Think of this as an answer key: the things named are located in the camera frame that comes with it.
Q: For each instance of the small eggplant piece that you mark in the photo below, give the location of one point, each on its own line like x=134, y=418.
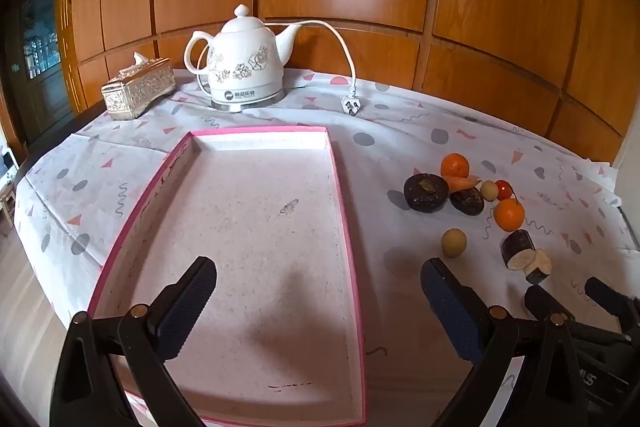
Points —
x=539, y=267

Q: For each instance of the white floral ceramic kettle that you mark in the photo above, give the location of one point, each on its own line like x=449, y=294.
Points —
x=242, y=64

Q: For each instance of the orange tangerine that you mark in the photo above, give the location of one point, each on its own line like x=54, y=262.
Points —
x=509, y=214
x=455, y=167

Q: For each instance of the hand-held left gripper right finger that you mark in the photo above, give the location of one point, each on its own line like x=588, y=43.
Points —
x=450, y=307

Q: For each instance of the large dark round fruit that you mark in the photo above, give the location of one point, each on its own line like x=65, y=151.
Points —
x=424, y=193

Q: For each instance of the large eggplant piece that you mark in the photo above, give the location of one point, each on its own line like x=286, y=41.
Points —
x=519, y=249

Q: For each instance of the wooden stool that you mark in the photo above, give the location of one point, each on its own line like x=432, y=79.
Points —
x=5, y=207

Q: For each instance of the small dark round fruit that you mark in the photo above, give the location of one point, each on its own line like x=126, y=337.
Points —
x=467, y=202

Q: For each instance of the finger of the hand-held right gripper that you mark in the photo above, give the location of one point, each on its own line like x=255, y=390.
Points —
x=539, y=299
x=612, y=299

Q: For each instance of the small carrot piece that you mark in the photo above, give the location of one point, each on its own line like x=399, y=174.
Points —
x=462, y=182

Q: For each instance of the beige longan ball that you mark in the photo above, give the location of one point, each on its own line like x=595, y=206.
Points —
x=453, y=242
x=488, y=190

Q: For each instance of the dark wooden glass door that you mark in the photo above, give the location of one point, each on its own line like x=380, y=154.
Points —
x=42, y=57

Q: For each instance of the white patterned tablecloth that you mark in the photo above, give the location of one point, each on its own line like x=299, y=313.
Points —
x=395, y=147

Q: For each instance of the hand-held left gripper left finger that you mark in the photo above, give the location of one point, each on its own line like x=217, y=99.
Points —
x=186, y=309

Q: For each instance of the red cherry tomato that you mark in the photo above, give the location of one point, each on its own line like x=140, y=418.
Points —
x=504, y=189

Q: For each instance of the pink shallow cardboard tray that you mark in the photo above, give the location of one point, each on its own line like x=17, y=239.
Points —
x=260, y=227

